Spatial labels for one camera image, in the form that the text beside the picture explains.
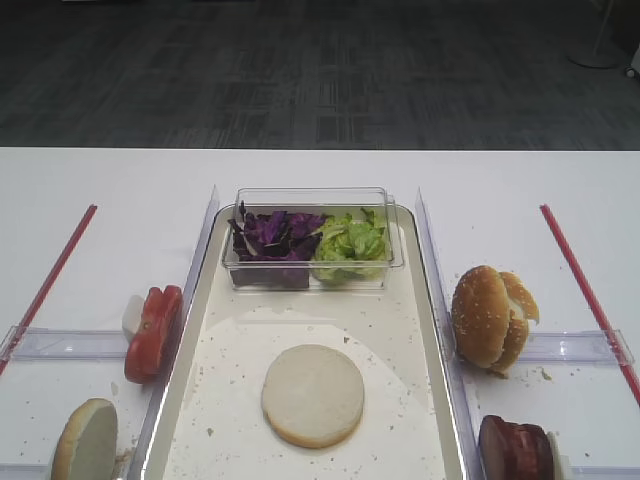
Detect green lettuce pile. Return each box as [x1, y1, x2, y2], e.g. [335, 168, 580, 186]
[312, 208, 388, 286]

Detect white tomato holder block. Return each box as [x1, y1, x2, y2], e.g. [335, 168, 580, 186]
[122, 295, 145, 338]

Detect red tomato slices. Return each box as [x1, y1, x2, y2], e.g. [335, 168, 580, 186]
[124, 285, 183, 384]

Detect dark meat patties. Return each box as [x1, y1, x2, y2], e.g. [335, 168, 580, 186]
[479, 415, 555, 480]

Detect clear plastic salad container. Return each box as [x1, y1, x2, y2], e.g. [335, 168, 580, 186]
[221, 187, 404, 291]

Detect purple cabbage leaves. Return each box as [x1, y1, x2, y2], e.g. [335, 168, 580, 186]
[228, 204, 328, 290]

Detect bottom bun slice on tray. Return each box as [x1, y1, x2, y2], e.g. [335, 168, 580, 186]
[261, 344, 365, 449]

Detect sesame bun tops right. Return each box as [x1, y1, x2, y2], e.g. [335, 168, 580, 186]
[451, 265, 539, 377]

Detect cream metal tray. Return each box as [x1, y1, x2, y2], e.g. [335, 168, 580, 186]
[142, 208, 467, 479]

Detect left red strip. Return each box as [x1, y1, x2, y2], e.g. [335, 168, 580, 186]
[0, 204, 98, 373]

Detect red strip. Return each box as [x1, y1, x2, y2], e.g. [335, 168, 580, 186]
[539, 204, 639, 403]
[0, 204, 98, 373]

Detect right red strip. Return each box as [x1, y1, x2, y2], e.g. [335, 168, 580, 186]
[539, 204, 639, 403]

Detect upright bun half left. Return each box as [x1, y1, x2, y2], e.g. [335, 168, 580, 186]
[50, 398, 118, 480]

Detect white patty holder block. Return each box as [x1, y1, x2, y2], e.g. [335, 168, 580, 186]
[546, 431, 574, 480]

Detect right long clear rail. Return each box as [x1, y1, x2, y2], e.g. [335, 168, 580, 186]
[415, 189, 485, 479]

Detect long clear rail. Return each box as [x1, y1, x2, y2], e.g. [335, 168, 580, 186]
[126, 185, 220, 480]
[415, 189, 485, 479]

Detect right upper clear cross rail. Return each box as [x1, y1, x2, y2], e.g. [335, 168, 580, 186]
[518, 330, 635, 366]

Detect clear cross rail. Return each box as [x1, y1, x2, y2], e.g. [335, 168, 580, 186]
[1, 326, 129, 361]
[518, 330, 635, 366]

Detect left long clear rail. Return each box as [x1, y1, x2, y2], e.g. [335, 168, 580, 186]
[126, 185, 220, 480]

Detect left upper clear cross rail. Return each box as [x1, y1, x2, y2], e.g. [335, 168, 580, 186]
[1, 326, 129, 361]

